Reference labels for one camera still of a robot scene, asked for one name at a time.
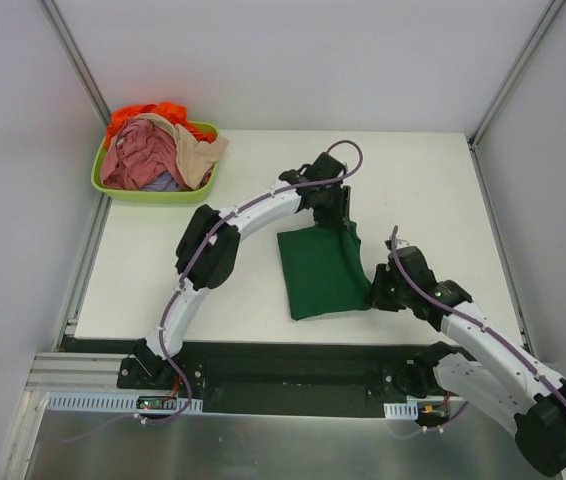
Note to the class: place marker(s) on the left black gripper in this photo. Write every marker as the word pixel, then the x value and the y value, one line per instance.
pixel 331 212

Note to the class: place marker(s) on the aluminium frame post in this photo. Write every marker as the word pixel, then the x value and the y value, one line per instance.
pixel 73 304
pixel 543 26

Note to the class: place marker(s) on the left aluminium frame post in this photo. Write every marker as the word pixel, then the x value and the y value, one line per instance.
pixel 73 304

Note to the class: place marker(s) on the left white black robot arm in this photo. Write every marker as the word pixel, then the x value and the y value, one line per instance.
pixel 207 252

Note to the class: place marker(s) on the aluminium front rail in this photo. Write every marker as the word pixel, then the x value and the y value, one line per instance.
pixel 76 372

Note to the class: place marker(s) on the white slotted cable duct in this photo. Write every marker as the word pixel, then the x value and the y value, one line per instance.
pixel 401 411
pixel 121 403

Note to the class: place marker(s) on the pink t shirt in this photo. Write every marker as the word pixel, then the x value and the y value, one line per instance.
pixel 138 153

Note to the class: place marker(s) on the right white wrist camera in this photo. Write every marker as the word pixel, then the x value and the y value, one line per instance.
pixel 398 244

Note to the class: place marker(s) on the lavender t shirt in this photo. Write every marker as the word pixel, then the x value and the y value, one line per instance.
pixel 164 182

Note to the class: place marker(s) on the right aluminium frame post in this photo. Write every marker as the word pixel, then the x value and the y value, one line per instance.
pixel 543 26

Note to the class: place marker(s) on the lime green plastic basket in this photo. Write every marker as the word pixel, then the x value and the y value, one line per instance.
pixel 150 197

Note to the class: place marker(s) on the orange t shirt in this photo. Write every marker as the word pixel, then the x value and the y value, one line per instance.
pixel 175 114

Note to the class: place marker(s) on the dark green t shirt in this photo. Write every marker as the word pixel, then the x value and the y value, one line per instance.
pixel 322 270

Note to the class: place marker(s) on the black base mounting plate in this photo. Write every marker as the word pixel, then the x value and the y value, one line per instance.
pixel 352 381

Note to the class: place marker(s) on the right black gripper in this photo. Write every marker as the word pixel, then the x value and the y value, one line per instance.
pixel 386 292

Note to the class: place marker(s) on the left white slotted cable duct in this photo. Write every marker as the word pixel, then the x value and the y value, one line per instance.
pixel 121 403

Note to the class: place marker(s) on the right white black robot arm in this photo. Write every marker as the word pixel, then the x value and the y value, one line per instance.
pixel 524 396

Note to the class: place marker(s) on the beige t shirt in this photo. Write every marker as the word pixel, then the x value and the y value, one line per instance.
pixel 194 158

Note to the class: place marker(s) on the right white slotted cable duct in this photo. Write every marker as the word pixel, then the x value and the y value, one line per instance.
pixel 401 411

